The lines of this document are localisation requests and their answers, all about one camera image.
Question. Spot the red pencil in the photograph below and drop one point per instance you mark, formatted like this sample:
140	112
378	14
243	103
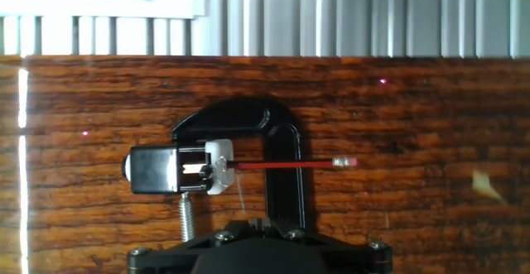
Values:
290	164

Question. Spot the brown wooden board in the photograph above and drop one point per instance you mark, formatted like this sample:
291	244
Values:
414	141

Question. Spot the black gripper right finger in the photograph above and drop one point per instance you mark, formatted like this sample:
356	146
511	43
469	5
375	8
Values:
352	257

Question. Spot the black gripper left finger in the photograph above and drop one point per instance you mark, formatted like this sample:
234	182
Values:
174	257

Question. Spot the black white pencil sharpener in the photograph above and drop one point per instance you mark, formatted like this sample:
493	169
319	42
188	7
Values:
153	170

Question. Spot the black C-clamp with steel screw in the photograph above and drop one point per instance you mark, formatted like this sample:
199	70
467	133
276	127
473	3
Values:
285	174

